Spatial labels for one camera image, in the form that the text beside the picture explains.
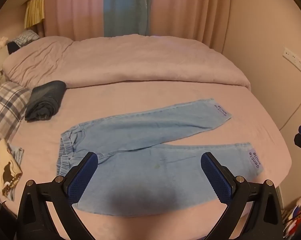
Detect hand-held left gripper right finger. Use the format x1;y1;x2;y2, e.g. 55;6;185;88
200;152;284;240

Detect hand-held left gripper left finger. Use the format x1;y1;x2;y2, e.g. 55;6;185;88
17;151;108;240

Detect light blue denim pants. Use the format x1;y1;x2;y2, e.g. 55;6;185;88
56;98;265;217

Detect light blue cloth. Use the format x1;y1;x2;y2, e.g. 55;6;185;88
7;145;25;167

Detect colourful clutter pile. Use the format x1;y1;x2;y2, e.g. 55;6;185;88
282;192;301;240

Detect cream printed cloth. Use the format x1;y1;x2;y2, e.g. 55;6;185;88
0;139;23;202

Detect white power strip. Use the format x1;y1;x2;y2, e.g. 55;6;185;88
282;47;301;77

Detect dark folded garment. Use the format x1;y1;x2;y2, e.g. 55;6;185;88
25;80;67;122

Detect plaid pillow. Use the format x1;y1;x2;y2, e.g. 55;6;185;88
0;81;32;153

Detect pink duvet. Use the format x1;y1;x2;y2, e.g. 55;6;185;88
2;34;251;92

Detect dark navy cloth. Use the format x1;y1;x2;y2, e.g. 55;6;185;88
7;41;19;55

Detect blue checked cloth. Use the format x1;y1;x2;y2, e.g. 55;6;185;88
12;29;40;47

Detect pink curtain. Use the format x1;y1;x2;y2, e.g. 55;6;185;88
42;0;106;40
150;0;231;49

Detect yellow pleated fabric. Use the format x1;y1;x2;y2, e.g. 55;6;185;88
24;0;45;28

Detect blue-green curtain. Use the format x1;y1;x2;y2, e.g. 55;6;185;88
103;0;152;37

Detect white cable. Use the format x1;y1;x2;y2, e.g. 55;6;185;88
278;79;301;132

